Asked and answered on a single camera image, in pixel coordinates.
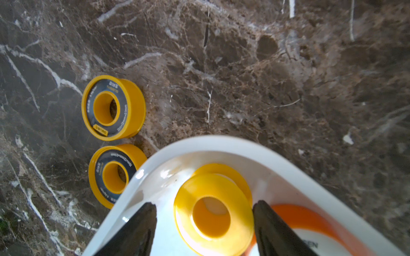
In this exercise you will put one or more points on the white plastic storage box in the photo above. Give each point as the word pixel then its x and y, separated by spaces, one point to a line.
pixel 271 178

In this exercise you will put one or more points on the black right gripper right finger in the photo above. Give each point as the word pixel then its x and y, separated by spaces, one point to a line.
pixel 274 237

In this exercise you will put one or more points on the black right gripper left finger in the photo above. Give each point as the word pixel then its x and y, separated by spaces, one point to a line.
pixel 135 238

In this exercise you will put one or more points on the orange white tape roll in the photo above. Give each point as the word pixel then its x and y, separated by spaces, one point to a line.
pixel 328 232

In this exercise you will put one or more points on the yellow tape roll navy label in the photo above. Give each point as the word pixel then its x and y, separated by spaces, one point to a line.
pixel 113 108
pixel 111 169

